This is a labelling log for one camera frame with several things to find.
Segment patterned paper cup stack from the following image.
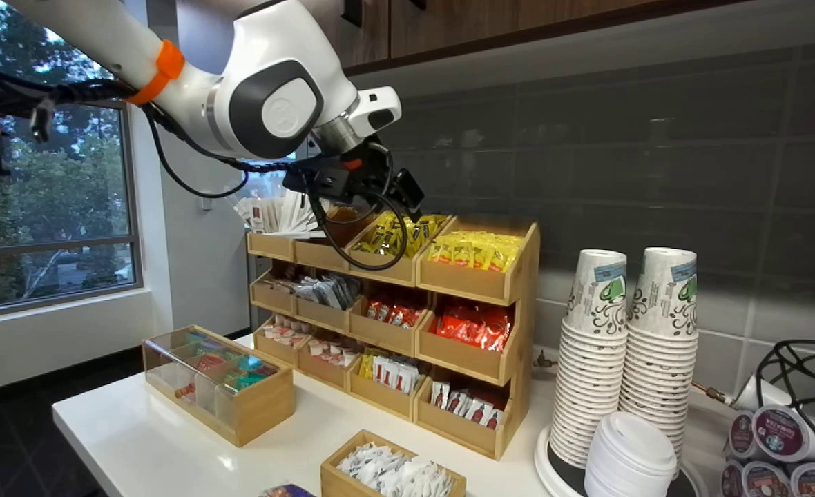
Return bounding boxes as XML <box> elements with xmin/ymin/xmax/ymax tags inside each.
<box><xmin>548</xmin><ymin>245</ymin><xmax>634</xmax><ymax>475</ymax></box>
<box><xmin>620</xmin><ymin>242</ymin><xmax>703</xmax><ymax>441</ymax></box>

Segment green tea packets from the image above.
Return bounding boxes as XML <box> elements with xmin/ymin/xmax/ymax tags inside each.
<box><xmin>223</xmin><ymin>355</ymin><xmax>280</xmax><ymax>391</ymax></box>

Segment wooden wall cabinet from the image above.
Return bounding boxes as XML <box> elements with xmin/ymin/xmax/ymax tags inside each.
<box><xmin>331</xmin><ymin>0</ymin><xmax>734</xmax><ymax>75</ymax></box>

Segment gold yellow packets pile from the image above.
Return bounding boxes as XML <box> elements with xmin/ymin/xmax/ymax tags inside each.
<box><xmin>349</xmin><ymin>209</ymin><xmax>453</xmax><ymax>267</ymax></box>

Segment clear cutlery bags pile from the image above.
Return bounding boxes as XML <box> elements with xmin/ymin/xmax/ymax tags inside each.
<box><xmin>232</xmin><ymin>188</ymin><xmax>324</xmax><ymax>242</ymax></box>

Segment blue orange snack packet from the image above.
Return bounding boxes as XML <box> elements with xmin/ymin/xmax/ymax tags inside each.
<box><xmin>258</xmin><ymin>479</ymin><xmax>319</xmax><ymax>497</ymax></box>

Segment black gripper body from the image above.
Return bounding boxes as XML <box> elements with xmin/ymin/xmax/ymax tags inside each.
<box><xmin>284</xmin><ymin>136</ymin><xmax>401</xmax><ymax>213</ymax></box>

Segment bright yellow packets pile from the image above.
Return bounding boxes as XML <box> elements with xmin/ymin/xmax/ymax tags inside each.
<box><xmin>422</xmin><ymin>224</ymin><xmax>530</xmax><ymax>275</ymax></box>

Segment white cup lids stack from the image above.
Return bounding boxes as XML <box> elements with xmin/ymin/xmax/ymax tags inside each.
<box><xmin>582</xmin><ymin>408</ymin><xmax>682</xmax><ymax>497</ymax></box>

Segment black wire basket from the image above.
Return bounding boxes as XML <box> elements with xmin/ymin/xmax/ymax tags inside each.
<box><xmin>752</xmin><ymin>337</ymin><xmax>815</xmax><ymax>464</ymax></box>

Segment orange red packets pile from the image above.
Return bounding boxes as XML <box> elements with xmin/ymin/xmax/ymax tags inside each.
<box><xmin>428</xmin><ymin>301</ymin><xmax>516</xmax><ymax>365</ymax></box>

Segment window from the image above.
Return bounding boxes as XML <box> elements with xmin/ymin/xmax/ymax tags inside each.
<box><xmin>0</xmin><ymin>0</ymin><xmax>146</xmax><ymax>322</ymax></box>

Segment red white packets pile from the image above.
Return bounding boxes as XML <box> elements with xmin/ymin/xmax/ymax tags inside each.
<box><xmin>258</xmin><ymin>314</ymin><xmax>316</xmax><ymax>352</ymax></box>
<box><xmin>425</xmin><ymin>379</ymin><xmax>505</xmax><ymax>434</ymax></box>
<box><xmin>366</xmin><ymin>352</ymin><xmax>425</xmax><ymax>394</ymax></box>
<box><xmin>303</xmin><ymin>337</ymin><xmax>366</xmax><ymax>373</ymax></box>

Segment white sugar packets pile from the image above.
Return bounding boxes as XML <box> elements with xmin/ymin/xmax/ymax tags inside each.
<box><xmin>335</xmin><ymin>439</ymin><xmax>455</xmax><ymax>497</ymax></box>

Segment wooden tea box clear lid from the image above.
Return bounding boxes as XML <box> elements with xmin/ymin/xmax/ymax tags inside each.
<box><xmin>142</xmin><ymin>322</ymin><xmax>295</xmax><ymax>449</ymax></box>

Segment grey packets pile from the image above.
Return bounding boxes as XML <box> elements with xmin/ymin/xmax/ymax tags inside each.
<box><xmin>290</xmin><ymin>274</ymin><xmax>360</xmax><ymax>314</ymax></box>

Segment small wooden packet box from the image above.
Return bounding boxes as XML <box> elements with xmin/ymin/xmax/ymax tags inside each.
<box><xmin>319</xmin><ymin>427</ymin><xmax>471</xmax><ymax>497</ymax></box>

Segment wooden tiered rack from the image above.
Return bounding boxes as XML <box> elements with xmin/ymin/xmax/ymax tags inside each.
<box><xmin>243</xmin><ymin>213</ymin><xmax>544</xmax><ymax>460</ymax></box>

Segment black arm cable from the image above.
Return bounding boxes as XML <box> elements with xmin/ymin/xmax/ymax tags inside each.
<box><xmin>142</xmin><ymin>104</ymin><xmax>254</xmax><ymax>200</ymax></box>

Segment red tea packets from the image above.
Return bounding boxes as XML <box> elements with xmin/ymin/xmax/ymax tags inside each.
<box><xmin>186</xmin><ymin>343</ymin><xmax>232</xmax><ymax>373</ymax></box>

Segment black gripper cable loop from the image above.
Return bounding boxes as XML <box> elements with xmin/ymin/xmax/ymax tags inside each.
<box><xmin>306</xmin><ymin>177</ymin><xmax>418</xmax><ymax>275</ymax></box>

